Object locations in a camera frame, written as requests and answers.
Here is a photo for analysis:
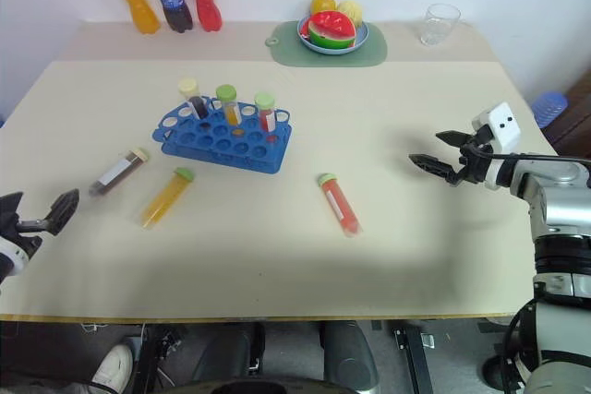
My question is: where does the white shoe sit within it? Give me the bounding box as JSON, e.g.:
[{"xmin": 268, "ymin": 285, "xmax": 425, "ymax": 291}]
[{"xmin": 90, "ymin": 343, "xmax": 137, "ymax": 391}]

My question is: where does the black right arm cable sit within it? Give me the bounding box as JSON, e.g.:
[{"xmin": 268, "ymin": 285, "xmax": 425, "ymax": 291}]
[{"xmin": 479, "ymin": 147, "xmax": 591, "ymax": 167}]

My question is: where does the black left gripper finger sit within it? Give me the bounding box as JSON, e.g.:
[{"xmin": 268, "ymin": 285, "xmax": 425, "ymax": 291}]
[
  {"xmin": 0, "ymin": 191, "xmax": 25, "ymax": 230},
  {"xmin": 42, "ymin": 188, "xmax": 81, "ymax": 237}
]

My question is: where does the toy watermelon slice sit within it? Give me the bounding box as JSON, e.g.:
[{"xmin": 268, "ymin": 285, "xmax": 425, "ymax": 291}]
[{"xmin": 306, "ymin": 9, "xmax": 358, "ymax": 51}]

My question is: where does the pale yellow toy fruit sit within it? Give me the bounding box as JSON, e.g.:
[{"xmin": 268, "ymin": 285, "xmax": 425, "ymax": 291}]
[{"xmin": 335, "ymin": 0, "xmax": 367, "ymax": 26}]

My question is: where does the blue plastic stool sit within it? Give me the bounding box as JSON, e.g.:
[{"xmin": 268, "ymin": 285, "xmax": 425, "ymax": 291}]
[{"xmin": 530, "ymin": 90, "xmax": 570, "ymax": 128}]

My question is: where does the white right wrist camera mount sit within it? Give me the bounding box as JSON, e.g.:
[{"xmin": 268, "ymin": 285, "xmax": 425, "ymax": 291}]
[{"xmin": 470, "ymin": 101, "xmax": 523, "ymax": 192}]

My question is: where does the blue test tube rack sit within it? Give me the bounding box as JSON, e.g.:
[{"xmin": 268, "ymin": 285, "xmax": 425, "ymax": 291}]
[{"xmin": 151, "ymin": 95, "xmax": 294, "ymax": 176}]

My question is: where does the green silicone mat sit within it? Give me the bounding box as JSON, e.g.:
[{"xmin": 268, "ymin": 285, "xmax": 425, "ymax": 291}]
[{"xmin": 265, "ymin": 19, "xmax": 389, "ymax": 68}]

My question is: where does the yellow orange toy fruit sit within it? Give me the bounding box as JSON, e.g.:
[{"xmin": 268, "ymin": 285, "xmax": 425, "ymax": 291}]
[{"xmin": 309, "ymin": 0, "xmax": 340, "ymax": 16}]

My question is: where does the dark rounded shape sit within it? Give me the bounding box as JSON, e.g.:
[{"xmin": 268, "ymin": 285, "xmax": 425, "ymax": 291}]
[{"xmin": 320, "ymin": 319, "xmax": 380, "ymax": 394}]

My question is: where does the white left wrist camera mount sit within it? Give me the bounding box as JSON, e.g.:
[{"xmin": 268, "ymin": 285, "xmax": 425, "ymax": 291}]
[{"xmin": 0, "ymin": 237, "xmax": 30, "ymax": 278}]

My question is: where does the blue plate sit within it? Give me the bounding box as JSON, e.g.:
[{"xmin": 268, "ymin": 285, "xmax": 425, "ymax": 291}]
[{"xmin": 295, "ymin": 14, "xmax": 370, "ymax": 56}]

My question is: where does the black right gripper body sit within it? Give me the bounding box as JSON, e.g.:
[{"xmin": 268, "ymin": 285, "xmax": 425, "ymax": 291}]
[{"xmin": 447, "ymin": 124, "xmax": 495, "ymax": 189}]

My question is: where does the brown wooden furniture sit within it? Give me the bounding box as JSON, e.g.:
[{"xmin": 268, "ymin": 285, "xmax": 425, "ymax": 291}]
[{"xmin": 548, "ymin": 69, "xmax": 591, "ymax": 160}]

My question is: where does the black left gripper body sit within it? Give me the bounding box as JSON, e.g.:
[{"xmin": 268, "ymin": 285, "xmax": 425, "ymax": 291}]
[{"xmin": 0, "ymin": 218, "xmax": 46, "ymax": 259}]

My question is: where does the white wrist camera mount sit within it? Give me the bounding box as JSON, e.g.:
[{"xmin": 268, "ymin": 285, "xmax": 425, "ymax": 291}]
[
  {"xmin": 470, "ymin": 101, "xmax": 523, "ymax": 192},
  {"xmin": 0, "ymin": 237, "xmax": 30, "ymax": 278}
]

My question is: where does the black metal frame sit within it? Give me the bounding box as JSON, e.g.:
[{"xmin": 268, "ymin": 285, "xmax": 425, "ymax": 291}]
[{"xmin": 392, "ymin": 326, "xmax": 436, "ymax": 394}]

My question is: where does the clear glass cup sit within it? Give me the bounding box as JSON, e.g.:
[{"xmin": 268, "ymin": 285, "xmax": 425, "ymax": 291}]
[{"xmin": 419, "ymin": 3, "xmax": 463, "ymax": 48}]

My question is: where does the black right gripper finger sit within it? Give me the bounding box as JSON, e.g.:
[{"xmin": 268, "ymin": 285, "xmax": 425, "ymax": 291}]
[
  {"xmin": 407, "ymin": 152, "xmax": 459, "ymax": 184},
  {"xmin": 435, "ymin": 130, "xmax": 473, "ymax": 150}
]

